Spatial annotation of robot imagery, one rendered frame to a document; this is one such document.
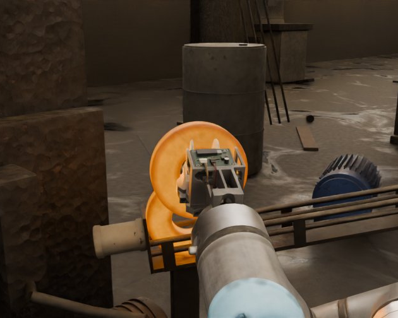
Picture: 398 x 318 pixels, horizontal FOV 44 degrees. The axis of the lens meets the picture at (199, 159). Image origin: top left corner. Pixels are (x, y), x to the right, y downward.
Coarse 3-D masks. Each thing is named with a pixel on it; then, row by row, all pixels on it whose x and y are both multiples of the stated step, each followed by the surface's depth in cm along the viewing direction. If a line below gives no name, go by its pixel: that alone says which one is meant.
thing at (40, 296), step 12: (24, 288) 87; (36, 288) 87; (36, 300) 84; (48, 300) 84; (60, 300) 85; (72, 312) 85; (84, 312) 85; (96, 312) 86; (108, 312) 86; (120, 312) 86; (132, 312) 86
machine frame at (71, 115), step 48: (0, 0) 90; (48, 0) 97; (0, 48) 92; (48, 48) 99; (0, 96) 94; (48, 96) 101; (0, 144) 90; (48, 144) 97; (96, 144) 104; (48, 192) 99; (96, 192) 107; (48, 240) 101; (96, 288) 112
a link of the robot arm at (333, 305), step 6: (336, 300) 56; (318, 306) 57; (324, 306) 56; (330, 306) 55; (336, 306) 54; (312, 312) 54; (318, 312) 55; (324, 312) 55; (330, 312) 54; (336, 312) 54
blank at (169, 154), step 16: (176, 128) 77; (192, 128) 76; (208, 128) 76; (160, 144) 76; (176, 144) 76; (208, 144) 77; (224, 144) 77; (240, 144) 78; (160, 160) 76; (176, 160) 76; (160, 176) 77; (176, 176) 77; (160, 192) 77; (176, 192) 78; (176, 208) 78
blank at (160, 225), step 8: (152, 192) 90; (152, 200) 88; (152, 208) 88; (160, 208) 89; (152, 216) 89; (160, 216) 89; (168, 216) 89; (152, 224) 89; (160, 224) 89; (168, 224) 90; (152, 232) 90; (160, 232) 90; (168, 232) 90; (176, 232) 90; (184, 232) 92; (160, 248) 91; (184, 256) 92
